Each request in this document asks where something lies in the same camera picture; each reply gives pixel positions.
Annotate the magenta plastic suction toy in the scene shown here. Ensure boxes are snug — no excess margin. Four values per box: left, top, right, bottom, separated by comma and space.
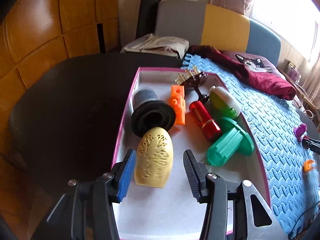
293, 123, 307, 142

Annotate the orange plastic clip piece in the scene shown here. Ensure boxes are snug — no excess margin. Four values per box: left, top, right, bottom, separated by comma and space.
303, 159, 317, 173

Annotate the red metallic cylinder case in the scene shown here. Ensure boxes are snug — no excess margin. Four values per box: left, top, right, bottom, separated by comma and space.
189, 101, 222, 142

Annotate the green plastic spool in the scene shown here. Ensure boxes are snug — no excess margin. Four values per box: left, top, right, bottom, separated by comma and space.
206, 117, 254, 166

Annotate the black lens with clear cap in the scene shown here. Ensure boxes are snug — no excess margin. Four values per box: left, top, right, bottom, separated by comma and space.
131, 88, 176, 138

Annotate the white green soap dispenser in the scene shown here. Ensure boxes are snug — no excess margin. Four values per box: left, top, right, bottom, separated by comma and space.
209, 86, 241, 119

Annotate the orange cube block toy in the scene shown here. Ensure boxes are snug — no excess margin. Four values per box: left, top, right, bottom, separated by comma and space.
169, 85, 186, 125

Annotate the brown scalp massager comb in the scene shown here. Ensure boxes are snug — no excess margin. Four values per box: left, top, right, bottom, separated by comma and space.
175, 66, 209, 103

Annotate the blue foam puzzle mat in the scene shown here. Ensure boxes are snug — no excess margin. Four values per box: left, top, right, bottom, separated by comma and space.
182, 54, 319, 239

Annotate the wooden desk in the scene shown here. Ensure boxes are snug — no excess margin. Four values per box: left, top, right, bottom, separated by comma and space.
277, 67, 320, 126

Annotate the pink shallow cardboard box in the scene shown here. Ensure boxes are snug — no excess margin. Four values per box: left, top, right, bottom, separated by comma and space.
111, 66, 271, 240

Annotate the pink gift box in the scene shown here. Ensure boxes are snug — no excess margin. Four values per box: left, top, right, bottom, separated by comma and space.
286, 61, 301, 83

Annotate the black padded massage table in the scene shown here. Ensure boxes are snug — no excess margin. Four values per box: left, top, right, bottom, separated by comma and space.
9, 53, 182, 191

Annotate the dark red blanket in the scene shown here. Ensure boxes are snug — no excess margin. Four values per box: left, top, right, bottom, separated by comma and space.
187, 45, 296, 100

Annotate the purple cat pillow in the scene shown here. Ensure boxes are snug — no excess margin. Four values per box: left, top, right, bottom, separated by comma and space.
222, 50, 280, 75

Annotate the beige folded cloth bag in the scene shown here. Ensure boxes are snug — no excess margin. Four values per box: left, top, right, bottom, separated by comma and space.
121, 34, 189, 59

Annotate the grey yellow blue headboard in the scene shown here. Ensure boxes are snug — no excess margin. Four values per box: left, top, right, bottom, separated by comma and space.
155, 0, 281, 65

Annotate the wooden wardrobe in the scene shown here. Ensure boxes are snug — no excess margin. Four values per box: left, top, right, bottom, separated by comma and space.
1, 0, 119, 239

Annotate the black rolled mat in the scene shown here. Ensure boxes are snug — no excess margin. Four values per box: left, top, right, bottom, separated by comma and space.
136, 0, 161, 39

